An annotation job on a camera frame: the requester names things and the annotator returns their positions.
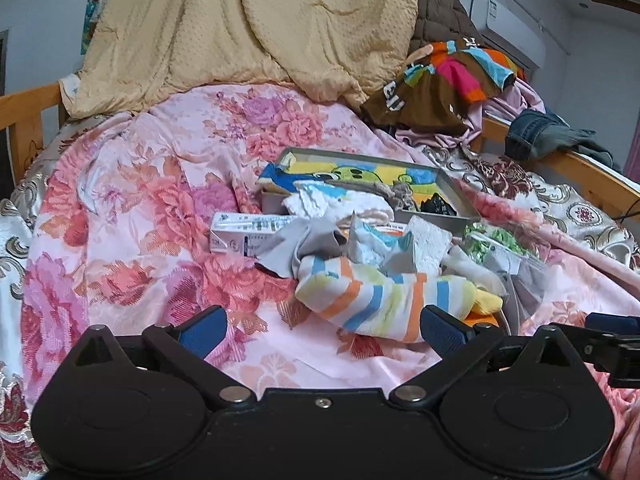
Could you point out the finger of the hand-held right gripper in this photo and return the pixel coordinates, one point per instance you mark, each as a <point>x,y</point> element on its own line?
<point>612,322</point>

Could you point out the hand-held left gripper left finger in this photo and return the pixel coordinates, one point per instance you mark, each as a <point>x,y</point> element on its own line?
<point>202,334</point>

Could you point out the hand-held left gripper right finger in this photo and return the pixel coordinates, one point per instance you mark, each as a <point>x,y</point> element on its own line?
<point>442,334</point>

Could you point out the pastel striped sock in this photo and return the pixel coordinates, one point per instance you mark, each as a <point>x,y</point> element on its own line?
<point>380,300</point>

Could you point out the grey face mask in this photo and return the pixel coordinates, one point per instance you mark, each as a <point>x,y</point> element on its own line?
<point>525,280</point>

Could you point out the white and teal plastic packet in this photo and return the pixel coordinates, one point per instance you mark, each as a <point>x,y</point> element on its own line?
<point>370,245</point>

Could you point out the grey metal tray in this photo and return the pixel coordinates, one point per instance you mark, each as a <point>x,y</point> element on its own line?
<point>462,200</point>

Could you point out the white sock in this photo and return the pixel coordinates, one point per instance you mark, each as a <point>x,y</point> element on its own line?
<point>470,270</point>

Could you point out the glass jar of green stars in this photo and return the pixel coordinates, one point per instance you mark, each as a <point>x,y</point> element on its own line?
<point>492,245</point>

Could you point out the white medicine box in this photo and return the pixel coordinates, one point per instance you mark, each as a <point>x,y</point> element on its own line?
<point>235,235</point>

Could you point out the orange and white box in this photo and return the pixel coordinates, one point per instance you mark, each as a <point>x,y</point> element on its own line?
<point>387,228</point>

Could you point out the small black object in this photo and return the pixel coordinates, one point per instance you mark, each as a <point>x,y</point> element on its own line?
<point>437,206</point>

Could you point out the grey cloth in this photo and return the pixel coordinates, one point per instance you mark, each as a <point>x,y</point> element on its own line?
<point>305,245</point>

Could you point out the white quilted towel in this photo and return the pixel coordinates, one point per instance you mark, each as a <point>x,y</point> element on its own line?
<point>350,205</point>

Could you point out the cartoon printed cloth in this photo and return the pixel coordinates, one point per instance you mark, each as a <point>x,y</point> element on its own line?
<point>350,172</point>

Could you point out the blue jeans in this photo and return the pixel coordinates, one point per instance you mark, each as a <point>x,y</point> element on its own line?
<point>545,135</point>

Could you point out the brown colourful striped sweater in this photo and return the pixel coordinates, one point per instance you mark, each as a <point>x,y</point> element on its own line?
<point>430,95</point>

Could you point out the yellow quilt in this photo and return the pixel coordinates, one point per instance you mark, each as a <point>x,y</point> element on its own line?
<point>225,35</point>

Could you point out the dark door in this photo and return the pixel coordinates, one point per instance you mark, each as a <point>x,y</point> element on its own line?
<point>3,110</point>

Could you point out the white air conditioner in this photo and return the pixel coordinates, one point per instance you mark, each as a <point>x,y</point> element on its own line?
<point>510,30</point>

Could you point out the brown quilted jacket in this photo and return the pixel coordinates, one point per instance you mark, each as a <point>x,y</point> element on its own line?
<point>440,15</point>

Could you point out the wooden bed frame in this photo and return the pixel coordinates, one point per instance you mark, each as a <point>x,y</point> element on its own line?
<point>30,105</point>

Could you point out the teal wall poster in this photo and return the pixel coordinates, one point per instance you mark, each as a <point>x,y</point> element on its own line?
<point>97,0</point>

